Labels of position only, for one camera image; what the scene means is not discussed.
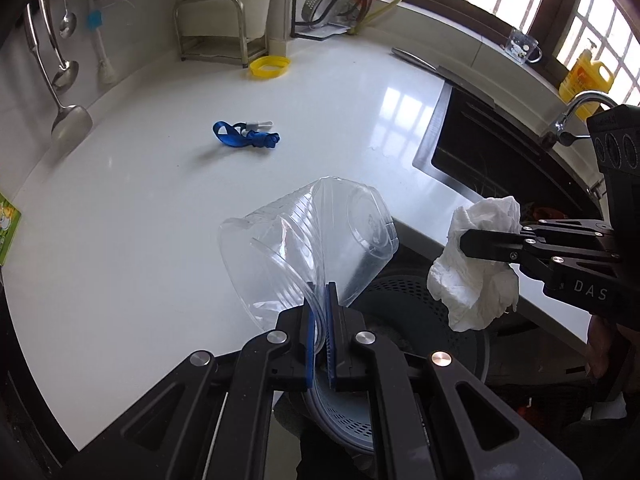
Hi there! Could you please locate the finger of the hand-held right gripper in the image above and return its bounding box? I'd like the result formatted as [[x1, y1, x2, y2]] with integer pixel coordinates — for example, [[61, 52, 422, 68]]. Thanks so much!
[[517, 217, 616, 241], [459, 229, 623, 286]]

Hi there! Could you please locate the clear plastic cup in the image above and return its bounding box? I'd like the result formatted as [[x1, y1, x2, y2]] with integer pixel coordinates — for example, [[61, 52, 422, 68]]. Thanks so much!
[[219, 176, 400, 333]]

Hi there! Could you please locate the yellow gas hose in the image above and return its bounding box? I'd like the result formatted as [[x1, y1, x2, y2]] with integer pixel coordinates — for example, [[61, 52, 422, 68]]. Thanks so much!
[[347, 0, 405, 36]]

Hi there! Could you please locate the black dish rack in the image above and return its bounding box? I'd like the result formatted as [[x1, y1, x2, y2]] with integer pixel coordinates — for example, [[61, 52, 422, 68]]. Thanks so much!
[[291, 0, 373, 41]]

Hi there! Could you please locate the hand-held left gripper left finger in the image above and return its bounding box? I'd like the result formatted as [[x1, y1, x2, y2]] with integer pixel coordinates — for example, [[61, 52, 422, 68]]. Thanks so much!
[[65, 282, 321, 480]]

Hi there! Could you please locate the yellow plastic lid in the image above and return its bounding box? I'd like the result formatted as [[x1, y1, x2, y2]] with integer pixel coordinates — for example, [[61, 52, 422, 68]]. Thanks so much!
[[249, 55, 292, 79]]

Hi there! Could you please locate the printed glass mug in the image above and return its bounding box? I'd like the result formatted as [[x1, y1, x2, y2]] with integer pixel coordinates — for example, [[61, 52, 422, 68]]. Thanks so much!
[[504, 27, 543, 64]]

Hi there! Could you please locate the green yellow refill pouch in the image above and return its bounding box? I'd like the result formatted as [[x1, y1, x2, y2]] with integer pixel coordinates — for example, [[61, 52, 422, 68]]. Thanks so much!
[[0, 191, 23, 267]]

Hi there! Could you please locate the white tissue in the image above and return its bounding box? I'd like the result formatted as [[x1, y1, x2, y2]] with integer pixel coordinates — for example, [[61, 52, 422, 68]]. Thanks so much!
[[426, 195, 522, 332]]

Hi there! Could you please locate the steel cutting board rack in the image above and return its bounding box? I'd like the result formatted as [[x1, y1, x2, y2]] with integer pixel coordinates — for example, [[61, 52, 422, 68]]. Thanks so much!
[[173, 0, 266, 68]]

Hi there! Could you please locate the yellow detergent bottle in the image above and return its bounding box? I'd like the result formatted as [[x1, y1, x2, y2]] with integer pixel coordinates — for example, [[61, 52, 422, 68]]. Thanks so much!
[[558, 40, 616, 107]]

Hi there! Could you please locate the small steel spoon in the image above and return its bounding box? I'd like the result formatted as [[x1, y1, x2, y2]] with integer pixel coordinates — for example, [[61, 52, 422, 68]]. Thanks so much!
[[56, 0, 77, 38]]

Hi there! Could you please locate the steel faucet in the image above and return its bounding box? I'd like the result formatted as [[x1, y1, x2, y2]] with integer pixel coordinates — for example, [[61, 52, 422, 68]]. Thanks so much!
[[540, 91, 618, 148]]

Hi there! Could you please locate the large steel ladle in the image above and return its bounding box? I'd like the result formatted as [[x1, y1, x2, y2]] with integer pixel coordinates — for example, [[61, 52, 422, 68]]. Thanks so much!
[[24, 2, 94, 143]]

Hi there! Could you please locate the small steel ladle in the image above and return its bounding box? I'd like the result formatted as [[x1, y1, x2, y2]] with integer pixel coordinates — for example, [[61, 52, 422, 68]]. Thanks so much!
[[37, 0, 81, 92]]

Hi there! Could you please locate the person's right hand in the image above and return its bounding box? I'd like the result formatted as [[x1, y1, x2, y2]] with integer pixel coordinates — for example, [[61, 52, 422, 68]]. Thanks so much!
[[582, 315, 618, 381]]

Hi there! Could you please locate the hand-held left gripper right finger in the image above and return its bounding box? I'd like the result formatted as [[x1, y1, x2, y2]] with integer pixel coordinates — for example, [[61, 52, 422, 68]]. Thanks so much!
[[324, 281, 583, 480]]

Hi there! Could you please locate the grey-blue perforated wastebasket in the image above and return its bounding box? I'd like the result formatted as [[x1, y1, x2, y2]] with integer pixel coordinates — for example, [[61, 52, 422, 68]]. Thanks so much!
[[300, 265, 493, 456]]

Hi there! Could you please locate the dark kitchen sink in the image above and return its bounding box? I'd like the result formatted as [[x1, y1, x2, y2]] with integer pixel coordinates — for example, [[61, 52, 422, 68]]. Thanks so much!
[[412, 82, 608, 221]]

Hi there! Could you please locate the blue lanyard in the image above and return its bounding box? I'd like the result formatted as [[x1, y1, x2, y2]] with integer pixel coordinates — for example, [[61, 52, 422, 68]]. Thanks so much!
[[212, 119, 282, 151]]

